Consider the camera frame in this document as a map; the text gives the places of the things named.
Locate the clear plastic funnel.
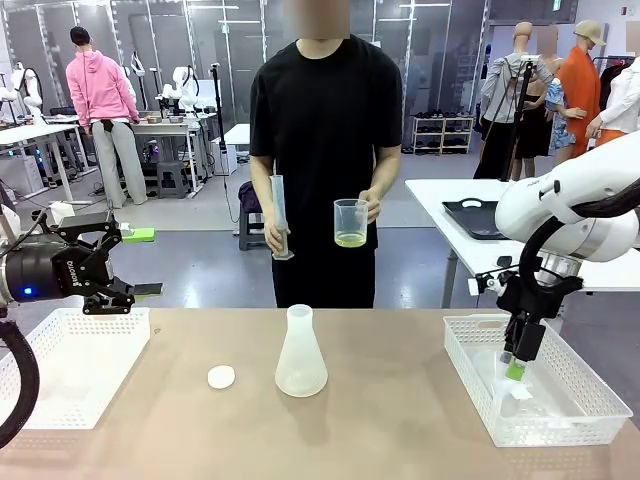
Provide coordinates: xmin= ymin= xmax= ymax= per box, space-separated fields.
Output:
xmin=470 ymin=347 xmax=555 ymax=420

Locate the mannequin in grey hoodie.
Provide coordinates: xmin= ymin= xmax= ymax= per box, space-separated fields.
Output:
xmin=473 ymin=20 xmax=554 ymax=182

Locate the person in black t-shirt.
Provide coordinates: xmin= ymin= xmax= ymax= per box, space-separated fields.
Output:
xmin=248 ymin=0 xmax=404 ymax=309

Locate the clear plastic graduated cylinder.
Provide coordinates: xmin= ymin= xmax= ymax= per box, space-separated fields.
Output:
xmin=269 ymin=174 xmax=296 ymax=262

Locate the person's right hand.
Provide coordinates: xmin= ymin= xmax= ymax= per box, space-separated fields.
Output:
xmin=262 ymin=214 xmax=293 ymax=258

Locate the grey plastic stool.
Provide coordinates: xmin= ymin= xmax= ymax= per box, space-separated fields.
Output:
xmin=155 ymin=160 xmax=191 ymax=200

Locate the background table with robot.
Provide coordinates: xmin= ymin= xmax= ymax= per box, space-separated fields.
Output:
xmin=130 ymin=112 xmax=217 ymax=197

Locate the mannequin in orange jacket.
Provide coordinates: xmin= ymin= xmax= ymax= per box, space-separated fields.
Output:
xmin=555 ymin=19 xmax=608 ymax=159

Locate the person's right forearm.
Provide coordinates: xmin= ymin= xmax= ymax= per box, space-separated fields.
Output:
xmin=249 ymin=152 xmax=282 ymax=225

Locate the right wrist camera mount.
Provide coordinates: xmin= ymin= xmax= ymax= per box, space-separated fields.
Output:
xmin=467 ymin=255 xmax=514 ymax=299

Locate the mannequin in blue dress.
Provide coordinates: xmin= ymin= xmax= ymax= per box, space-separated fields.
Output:
xmin=544 ymin=76 xmax=587 ymax=152

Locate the translucent plastic erlenmeyer flask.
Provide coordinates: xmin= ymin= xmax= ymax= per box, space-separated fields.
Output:
xmin=273 ymin=303 xmax=330 ymax=399

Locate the mannequin in white top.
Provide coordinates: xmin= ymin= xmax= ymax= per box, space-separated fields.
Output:
xmin=585 ymin=53 xmax=640 ymax=147

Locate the white round flask cap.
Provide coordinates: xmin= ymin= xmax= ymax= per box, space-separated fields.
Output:
xmin=207 ymin=364 xmax=237 ymax=390

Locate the white shoe rack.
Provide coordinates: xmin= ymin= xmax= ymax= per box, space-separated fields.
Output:
xmin=411 ymin=115 xmax=476 ymax=156

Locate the person's left hand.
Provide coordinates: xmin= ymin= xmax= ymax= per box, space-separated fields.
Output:
xmin=358 ymin=187 xmax=385 ymax=227

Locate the black plastic tray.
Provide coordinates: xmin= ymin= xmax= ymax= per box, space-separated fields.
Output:
xmin=441 ymin=197 xmax=512 ymax=242

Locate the white perforated plastic basket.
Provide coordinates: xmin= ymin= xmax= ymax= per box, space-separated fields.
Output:
xmin=0 ymin=306 xmax=152 ymax=431
xmin=443 ymin=313 xmax=635 ymax=449

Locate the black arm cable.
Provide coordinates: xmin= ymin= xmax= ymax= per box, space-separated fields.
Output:
xmin=518 ymin=192 xmax=640 ymax=301
xmin=0 ymin=319 xmax=41 ymax=451

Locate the clear plastic beaker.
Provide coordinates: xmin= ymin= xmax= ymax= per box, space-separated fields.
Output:
xmin=332 ymin=198 xmax=370 ymax=249

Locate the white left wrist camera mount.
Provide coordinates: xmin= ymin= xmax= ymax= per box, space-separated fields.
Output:
xmin=47 ymin=200 xmax=77 ymax=227

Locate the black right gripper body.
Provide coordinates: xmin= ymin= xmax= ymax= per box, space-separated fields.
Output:
xmin=496 ymin=272 xmax=585 ymax=326

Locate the white table with tray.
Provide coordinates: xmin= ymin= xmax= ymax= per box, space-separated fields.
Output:
xmin=404 ymin=178 xmax=640 ymax=309

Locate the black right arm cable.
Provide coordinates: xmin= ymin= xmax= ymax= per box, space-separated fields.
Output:
xmin=518 ymin=192 xmax=640 ymax=301

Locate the white background table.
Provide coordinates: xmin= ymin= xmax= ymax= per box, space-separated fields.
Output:
xmin=0 ymin=121 xmax=92 ymax=204

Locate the black camera tripod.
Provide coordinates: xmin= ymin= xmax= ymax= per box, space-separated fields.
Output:
xmin=499 ymin=53 xmax=542 ymax=182

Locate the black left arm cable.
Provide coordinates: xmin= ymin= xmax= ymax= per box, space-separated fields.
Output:
xmin=0 ymin=319 xmax=41 ymax=451

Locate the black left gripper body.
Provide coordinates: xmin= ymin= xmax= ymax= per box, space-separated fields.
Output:
xmin=4 ymin=238 xmax=116 ymax=304

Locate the person in pink hoodie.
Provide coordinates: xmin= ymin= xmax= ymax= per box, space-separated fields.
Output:
xmin=65 ymin=25 xmax=149 ymax=210

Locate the person's left forearm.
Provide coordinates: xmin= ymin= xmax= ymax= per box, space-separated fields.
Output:
xmin=368 ymin=143 xmax=403 ymax=199

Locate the dark stool with bag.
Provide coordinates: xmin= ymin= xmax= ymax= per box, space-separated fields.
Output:
xmin=237 ymin=180 xmax=267 ymax=252

